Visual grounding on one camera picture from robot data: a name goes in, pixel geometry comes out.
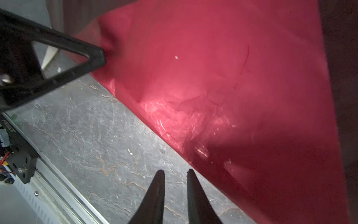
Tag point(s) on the dark red wrapping paper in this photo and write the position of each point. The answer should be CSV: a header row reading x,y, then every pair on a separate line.
x,y
260,97

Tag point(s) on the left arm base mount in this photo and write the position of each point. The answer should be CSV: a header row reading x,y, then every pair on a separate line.
x,y
19,155

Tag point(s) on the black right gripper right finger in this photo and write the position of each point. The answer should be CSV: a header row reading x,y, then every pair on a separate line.
x,y
200,210

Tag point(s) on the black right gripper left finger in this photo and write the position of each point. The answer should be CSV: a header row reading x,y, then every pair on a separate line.
x,y
151,209

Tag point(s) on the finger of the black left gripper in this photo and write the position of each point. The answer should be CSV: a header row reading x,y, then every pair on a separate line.
x,y
22,78

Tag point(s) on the cream ribbon strip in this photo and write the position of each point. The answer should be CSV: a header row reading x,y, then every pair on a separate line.
x,y
49,56

